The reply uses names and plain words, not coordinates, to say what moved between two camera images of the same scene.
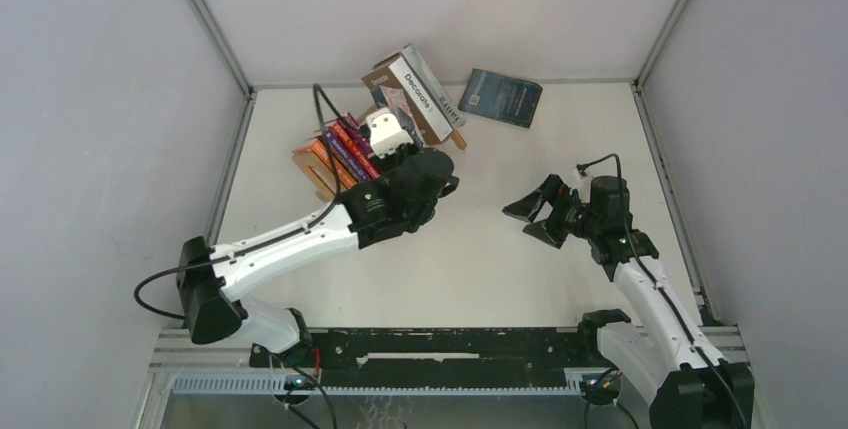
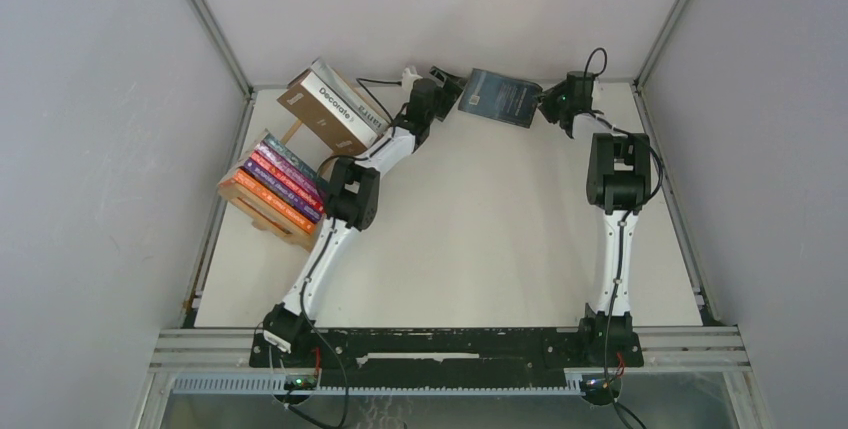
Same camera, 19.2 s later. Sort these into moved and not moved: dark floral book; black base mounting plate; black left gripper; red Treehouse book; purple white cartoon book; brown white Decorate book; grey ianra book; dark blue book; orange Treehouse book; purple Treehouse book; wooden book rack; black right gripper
Moved: grey ianra book; red Treehouse book; black right gripper; purple Treehouse book; dark floral book; purple white cartoon book; black left gripper; wooden book rack; brown white Decorate book; orange Treehouse book
Not moved: black base mounting plate; dark blue book
